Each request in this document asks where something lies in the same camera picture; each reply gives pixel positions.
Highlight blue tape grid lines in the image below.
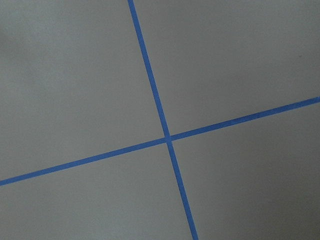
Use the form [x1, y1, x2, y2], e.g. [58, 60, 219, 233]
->
[0, 0, 320, 240]

